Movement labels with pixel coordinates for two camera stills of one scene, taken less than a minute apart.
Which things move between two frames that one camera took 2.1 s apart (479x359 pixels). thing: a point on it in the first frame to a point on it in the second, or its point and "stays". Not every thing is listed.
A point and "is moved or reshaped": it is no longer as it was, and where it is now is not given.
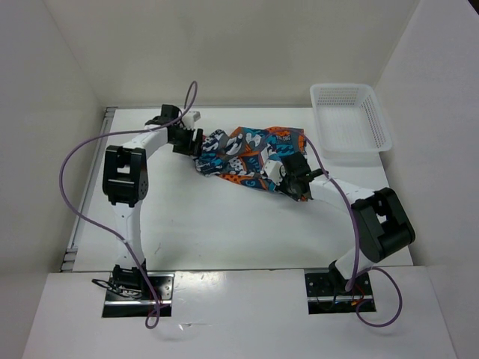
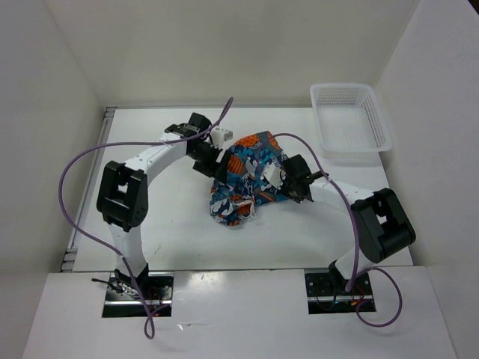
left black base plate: (117, 304) stays
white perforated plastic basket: (351, 127) stays
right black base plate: (324, 298) stays
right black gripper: (281, 188) stays
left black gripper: (188, 148) to (209, 169)
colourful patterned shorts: (245, 155) is moved or reshaped
